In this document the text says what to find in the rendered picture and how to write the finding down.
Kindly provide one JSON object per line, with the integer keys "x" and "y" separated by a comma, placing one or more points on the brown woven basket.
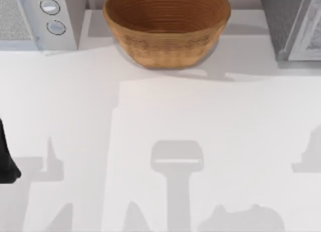
{"x": 165, "y": 33}

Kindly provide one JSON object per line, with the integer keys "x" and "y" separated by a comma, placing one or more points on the pale microwave oven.
{"x": 37, "y": 21}

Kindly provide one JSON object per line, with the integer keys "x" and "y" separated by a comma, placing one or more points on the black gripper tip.
{"x": 7, "y": 164}

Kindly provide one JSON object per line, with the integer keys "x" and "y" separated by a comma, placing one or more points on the microwave knob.
{"x": 49, "y": 6}
{"x": 56, "y": 27}

